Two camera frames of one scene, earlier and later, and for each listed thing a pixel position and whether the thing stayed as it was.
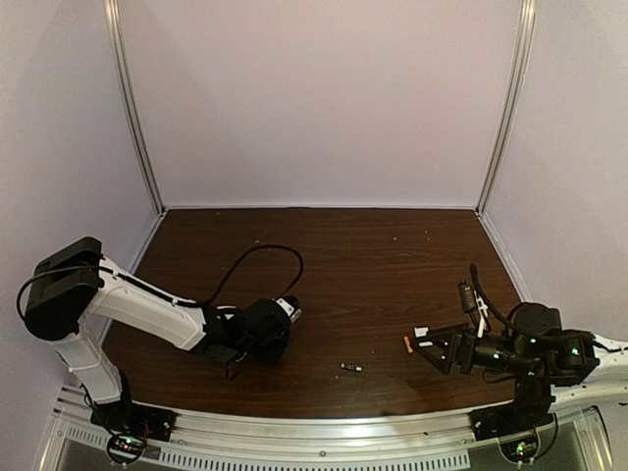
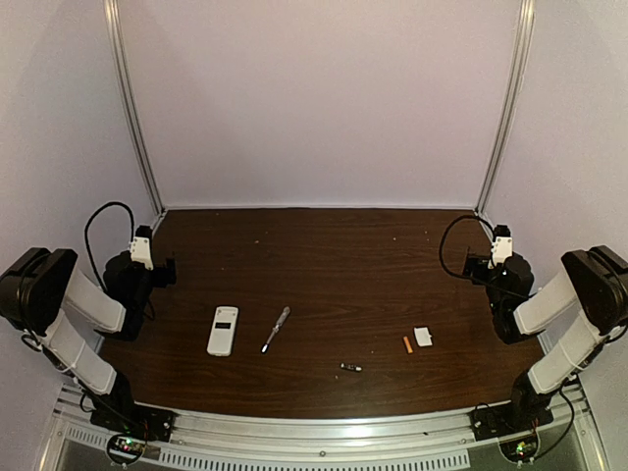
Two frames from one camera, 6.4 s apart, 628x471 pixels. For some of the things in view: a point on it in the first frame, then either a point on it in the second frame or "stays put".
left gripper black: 222,353 -> 167,271
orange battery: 406,340 stays put
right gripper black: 464,350 -> 473,265
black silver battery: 352,367 stays put
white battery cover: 421,331 stays put
